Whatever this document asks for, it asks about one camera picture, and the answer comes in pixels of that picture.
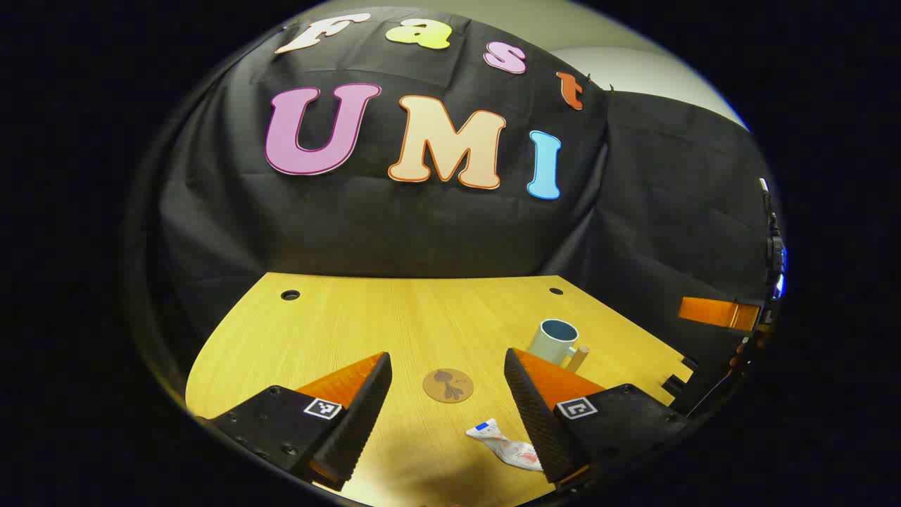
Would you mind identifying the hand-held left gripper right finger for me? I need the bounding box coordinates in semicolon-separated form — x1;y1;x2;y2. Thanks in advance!
503;347;687;492

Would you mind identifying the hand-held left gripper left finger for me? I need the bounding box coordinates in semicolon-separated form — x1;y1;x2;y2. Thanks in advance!
194;351;393;492

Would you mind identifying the white squeezed toothpaste tube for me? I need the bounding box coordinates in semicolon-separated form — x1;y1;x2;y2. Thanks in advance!
466;418;544;472

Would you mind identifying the pale green cup wooden handle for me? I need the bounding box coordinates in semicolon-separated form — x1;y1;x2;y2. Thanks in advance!
527;318;591;374

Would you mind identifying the round brown wooden coaster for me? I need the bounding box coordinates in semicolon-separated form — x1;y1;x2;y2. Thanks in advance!
422;368;474;403

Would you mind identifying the yellow wooden desktop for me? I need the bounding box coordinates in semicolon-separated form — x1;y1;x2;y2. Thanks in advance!
184;273;694;506

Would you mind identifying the black backdrop cloth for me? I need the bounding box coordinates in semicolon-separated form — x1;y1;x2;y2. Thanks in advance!
144;7;782;416

